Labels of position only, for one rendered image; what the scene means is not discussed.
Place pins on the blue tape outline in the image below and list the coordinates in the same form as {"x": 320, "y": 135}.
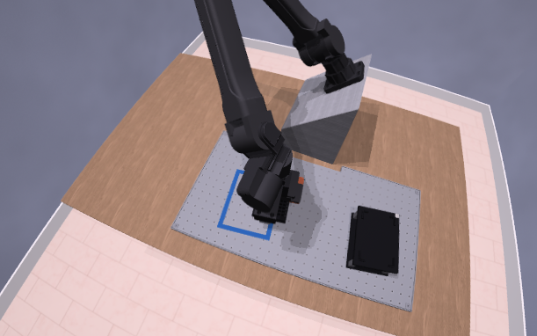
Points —
{"x": 224, "y": 211}

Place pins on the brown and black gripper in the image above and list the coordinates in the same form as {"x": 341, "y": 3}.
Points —
{"x": 293, "y": 195}

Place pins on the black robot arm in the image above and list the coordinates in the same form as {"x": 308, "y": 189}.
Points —
{"x": 259, "y": 140}

